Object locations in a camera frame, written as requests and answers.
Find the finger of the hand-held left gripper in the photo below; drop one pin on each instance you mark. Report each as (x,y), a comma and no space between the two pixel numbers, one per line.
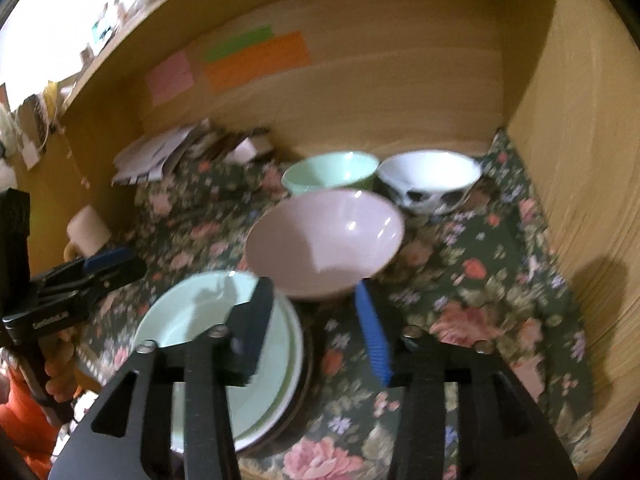
(105,260)
(120,277)

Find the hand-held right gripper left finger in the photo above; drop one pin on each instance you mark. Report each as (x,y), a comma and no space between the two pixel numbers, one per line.
(250,320)

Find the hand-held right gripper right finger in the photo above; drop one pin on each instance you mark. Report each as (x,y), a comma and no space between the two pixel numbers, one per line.
(372,335)

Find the light green plate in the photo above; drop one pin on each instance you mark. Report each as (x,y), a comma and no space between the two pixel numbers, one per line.
(190,310)

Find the purple plate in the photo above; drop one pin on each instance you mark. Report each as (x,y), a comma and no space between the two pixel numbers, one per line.
(306,375)

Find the pink bowl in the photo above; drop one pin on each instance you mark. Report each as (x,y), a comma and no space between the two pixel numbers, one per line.
(320,240)

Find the person's left forearm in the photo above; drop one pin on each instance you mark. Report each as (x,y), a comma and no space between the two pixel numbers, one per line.
(20,425)

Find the person's left hand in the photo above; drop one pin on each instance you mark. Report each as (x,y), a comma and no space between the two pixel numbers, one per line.
(62,375)

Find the pink mug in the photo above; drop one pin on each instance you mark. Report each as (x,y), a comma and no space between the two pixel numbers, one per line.
(87,227)

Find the dark floral tablecloth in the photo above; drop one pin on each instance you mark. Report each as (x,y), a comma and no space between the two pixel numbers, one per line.
(450,285)

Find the stack of white papers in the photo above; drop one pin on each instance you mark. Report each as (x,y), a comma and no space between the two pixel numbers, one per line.
(150,155)

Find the white charger plug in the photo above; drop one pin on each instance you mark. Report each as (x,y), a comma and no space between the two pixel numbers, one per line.
(32,154)

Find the light green bowl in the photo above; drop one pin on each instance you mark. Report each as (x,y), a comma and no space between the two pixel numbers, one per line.
(325,170)

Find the white black-spotted bowl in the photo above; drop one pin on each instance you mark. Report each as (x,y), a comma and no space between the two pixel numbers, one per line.
(425,175)

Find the clipped white paper note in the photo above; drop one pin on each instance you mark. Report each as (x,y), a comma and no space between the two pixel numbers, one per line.
(247,149)

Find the pink sticky note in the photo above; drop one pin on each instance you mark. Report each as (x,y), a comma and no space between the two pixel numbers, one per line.
(170,79)

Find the orange sticky note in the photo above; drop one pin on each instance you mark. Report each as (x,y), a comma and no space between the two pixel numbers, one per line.
(260,62)

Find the green sticky note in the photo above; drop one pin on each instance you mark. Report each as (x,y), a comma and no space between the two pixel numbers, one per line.
(237,44)

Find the wooden desk hutch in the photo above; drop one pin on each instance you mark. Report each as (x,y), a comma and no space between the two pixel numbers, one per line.
(425,85)

